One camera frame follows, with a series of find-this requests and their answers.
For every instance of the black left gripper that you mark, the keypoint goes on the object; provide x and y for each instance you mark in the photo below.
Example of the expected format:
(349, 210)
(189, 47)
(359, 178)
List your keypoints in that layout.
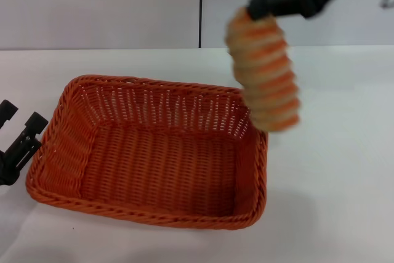
(7, 169)

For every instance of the striped orange bread roll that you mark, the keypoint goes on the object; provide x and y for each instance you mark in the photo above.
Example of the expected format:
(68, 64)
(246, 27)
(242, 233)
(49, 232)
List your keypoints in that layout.
(264, 72)

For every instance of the orange woven plastic basket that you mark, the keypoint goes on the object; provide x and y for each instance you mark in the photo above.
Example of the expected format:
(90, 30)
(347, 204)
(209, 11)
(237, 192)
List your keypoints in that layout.
(154, 164)

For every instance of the black vertical wall strip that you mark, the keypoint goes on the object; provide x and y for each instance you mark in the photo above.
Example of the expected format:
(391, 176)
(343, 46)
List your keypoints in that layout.
(200, 7)

